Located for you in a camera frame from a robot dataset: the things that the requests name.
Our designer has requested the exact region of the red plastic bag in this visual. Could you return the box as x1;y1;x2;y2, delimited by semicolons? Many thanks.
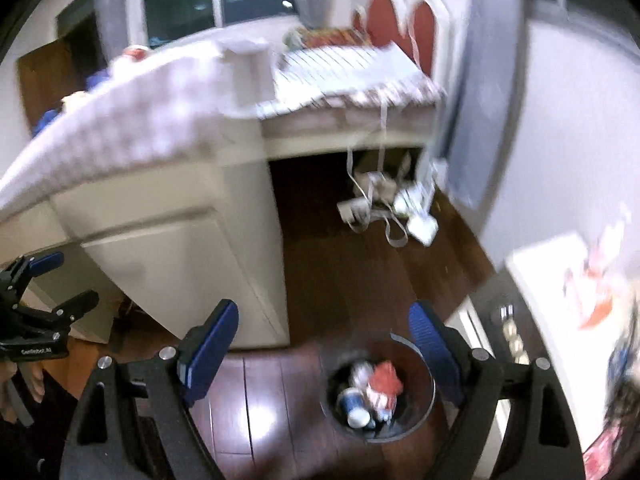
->
366;361;404;410

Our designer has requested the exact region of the blue white paper cup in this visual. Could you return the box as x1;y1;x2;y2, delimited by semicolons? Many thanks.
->
337;387;372;429

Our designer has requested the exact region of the black trash bin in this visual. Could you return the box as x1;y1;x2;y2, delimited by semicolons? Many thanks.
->
320;332;436;444

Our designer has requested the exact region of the left hand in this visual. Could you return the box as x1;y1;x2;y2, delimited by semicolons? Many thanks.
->
0;360;44;428

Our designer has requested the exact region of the cream nightstand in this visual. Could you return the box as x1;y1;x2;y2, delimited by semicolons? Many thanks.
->
446;233;639;479

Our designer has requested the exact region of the clutter on nightstand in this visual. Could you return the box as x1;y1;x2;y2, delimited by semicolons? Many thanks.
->
563;204;631;330

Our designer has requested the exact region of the brown wooden door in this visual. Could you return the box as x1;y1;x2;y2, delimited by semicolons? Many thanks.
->
16;39;84;129

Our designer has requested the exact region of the dark blue cloth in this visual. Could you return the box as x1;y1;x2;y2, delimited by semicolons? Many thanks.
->
86;68;111;91

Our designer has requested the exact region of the white power strip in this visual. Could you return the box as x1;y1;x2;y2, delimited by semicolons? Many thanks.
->
336;197;371;226

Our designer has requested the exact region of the colourful pillow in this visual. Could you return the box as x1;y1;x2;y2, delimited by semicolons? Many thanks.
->
283;27;371;51

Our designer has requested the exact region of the grey curtain near side window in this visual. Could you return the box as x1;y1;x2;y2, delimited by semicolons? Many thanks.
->
434;0;524;209

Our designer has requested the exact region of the black grid white blanket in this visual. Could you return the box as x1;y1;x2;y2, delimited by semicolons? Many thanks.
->
256;44;444;119

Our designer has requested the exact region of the red white headboard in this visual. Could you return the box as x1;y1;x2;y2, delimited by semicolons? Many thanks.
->
352;0;454;87

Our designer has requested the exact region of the cream bed frame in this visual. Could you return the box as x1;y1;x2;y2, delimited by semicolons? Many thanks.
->
1;105;436;350

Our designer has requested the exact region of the white charging cable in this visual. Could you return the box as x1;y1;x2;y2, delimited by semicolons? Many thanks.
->
344;8;426;248

